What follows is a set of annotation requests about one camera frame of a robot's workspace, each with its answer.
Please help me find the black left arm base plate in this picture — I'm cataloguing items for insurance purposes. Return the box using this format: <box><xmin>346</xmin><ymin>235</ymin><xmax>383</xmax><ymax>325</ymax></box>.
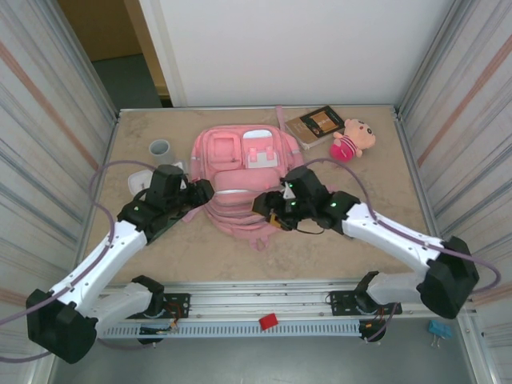
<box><xmin>131</xmin><ymin>293</ymin><xmax>191</xmax><ymax>320</ymax></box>

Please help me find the grey slotted cable tray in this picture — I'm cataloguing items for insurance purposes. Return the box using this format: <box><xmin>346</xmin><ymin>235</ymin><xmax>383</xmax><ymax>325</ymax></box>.
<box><xmin>98</xmin><ymin>322</ymin><xmax>363</xmax><ymax>339</ymax></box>

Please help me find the white square box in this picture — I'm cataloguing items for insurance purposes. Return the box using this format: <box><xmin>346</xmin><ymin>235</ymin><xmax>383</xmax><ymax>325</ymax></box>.
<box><xmin>127</xmin><ymin>170</ymin><xmax>155</xmax><ymax>195</ymax></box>

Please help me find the grey cup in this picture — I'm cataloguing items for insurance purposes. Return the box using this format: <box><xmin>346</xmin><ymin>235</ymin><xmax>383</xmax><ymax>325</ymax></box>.
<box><xmin>149</xmin><ymin>138</ymin><xmax>175</xmax><ymax>166</ymax></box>

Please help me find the brown wooden door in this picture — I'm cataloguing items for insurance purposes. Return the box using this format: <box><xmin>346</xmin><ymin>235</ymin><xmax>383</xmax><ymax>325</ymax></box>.
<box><xmin>58</xmin><ymin>0</ymin><xmax>170</xmax><ymax>98</ymax></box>

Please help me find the aluminium mounting rail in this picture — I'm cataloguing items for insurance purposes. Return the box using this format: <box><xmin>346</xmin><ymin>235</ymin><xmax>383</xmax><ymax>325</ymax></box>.
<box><xmin>42</xmin><ymin>279</ymin><xmax>479</xmax><ymax>325</ymax></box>

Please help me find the brown book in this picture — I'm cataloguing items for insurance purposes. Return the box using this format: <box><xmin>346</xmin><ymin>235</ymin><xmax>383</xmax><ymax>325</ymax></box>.
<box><xmin>284</xmin><ymin>105</ymin><xmax>346</xmax><ymax>151</ymax></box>

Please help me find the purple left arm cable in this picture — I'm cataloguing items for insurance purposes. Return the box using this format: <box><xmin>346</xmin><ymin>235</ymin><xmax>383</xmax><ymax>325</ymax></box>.
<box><xmin>0</xmin><ymin>159</ymin><xmax>161</xmax><ymax>361</ymax></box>

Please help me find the pink school backpack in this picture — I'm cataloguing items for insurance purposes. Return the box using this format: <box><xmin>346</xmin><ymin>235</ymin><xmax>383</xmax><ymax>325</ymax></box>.
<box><xmin>187</xmin><ymin>104</ymin><xmax>305</xmax><ymax>251</ymax></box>

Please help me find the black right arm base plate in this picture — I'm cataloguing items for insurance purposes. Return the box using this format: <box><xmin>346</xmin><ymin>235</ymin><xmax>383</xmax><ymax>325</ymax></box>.
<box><xmin>330</xmin><ymin>290</ymin><xmax>402</xmax><ymax>317</ymax></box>

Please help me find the blue binder clip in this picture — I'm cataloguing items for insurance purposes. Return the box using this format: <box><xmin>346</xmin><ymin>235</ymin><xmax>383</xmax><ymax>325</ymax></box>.
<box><xmin>428</xmin><ymin>319</ymin><xmax>453</xmax><ymax>350</ymax></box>

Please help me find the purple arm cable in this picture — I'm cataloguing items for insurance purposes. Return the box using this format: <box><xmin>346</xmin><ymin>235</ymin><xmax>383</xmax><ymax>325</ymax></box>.
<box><xmin>302</xmin><ymin>158</ymin><xmax>503</xmax><ymax>344</ymax></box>
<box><xmin>0</xmin><ymin>159</ymin><xmax>161</xmax><ymax>361</ymax></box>

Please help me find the red block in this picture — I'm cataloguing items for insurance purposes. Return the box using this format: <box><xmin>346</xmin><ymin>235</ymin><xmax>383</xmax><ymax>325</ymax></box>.
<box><xmin>258</xmin><ymin>314</ymin><xmax>280</xmax><ymax>332</ymax></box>

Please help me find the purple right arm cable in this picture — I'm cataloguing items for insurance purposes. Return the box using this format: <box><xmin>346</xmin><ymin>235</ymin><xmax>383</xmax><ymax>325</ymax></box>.
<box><xmin>302</xmin><ymin>158</ymin><xmax>503</xmax><ymax>344</ymax></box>

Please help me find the pink plush doll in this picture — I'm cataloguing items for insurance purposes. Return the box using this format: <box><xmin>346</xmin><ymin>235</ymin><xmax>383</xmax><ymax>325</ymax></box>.
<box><xmin>329</xmin><ymin>118</ymin><xmax>377</xmax><ymax>163</ymax></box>

